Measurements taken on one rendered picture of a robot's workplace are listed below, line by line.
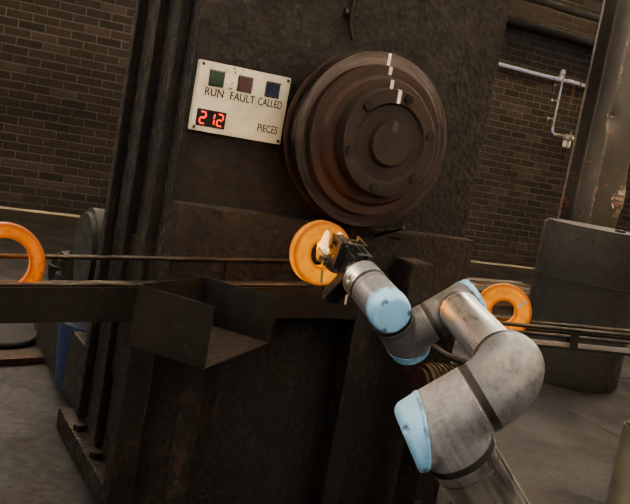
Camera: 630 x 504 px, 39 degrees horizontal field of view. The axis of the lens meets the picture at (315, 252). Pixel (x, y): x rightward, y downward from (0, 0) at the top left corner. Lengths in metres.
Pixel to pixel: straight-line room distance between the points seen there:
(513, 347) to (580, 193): 5.38
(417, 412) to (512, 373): 0.16
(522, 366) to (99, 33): 7.25
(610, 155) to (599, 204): 0.35
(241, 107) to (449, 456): 1.26
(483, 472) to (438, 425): 0.11
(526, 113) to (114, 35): 4.85
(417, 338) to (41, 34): 6.67
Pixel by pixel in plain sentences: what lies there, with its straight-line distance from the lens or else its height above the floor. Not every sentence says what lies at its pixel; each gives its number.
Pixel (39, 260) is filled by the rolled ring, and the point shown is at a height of 0.71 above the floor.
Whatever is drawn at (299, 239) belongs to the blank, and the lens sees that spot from 2.11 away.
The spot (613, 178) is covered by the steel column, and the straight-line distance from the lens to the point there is 6.60.
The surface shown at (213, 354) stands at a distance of 1.96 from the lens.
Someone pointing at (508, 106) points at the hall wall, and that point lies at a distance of 10.49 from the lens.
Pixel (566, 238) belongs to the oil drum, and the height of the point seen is 0.80.
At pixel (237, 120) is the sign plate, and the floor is 1.10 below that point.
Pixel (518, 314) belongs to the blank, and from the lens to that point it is 2.57.
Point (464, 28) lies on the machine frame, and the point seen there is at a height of 1.49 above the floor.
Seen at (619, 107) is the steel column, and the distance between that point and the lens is 6.57.
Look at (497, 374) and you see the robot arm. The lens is 1.39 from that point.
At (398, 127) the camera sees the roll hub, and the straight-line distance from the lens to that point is 2.32.
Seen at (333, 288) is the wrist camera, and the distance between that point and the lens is 2.03.
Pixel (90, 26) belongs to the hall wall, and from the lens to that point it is 8.37.
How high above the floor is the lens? 1.10
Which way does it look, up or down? 7 degrees down
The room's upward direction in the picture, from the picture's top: 10 degrees clockwise
